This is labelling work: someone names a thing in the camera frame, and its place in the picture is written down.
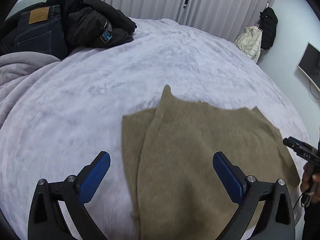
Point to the wall-mounted monitor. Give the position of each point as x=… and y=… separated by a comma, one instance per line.
x=310, y=62

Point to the black hanging coat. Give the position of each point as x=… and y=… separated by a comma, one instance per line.
x=269, y=27

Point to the person's right hand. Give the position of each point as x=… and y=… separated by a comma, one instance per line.
x=306, y=180

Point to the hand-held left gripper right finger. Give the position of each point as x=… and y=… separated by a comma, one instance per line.
x=226, y=173

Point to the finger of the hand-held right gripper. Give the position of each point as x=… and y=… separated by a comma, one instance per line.
x=290, y=142

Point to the beige knit sweater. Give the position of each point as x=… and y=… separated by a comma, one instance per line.
x=190, y=155

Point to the black padded jacket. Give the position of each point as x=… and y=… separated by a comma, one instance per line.
x=95, y=22

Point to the cream puffer jacket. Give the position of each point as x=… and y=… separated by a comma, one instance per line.
x=250, y=43

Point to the dark blue jeans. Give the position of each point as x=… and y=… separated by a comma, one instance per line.
x=40, y=37

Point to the grey fleece blanket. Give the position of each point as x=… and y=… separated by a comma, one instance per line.
x=22, y=72

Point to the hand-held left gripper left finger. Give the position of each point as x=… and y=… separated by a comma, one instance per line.
x=96, y=173

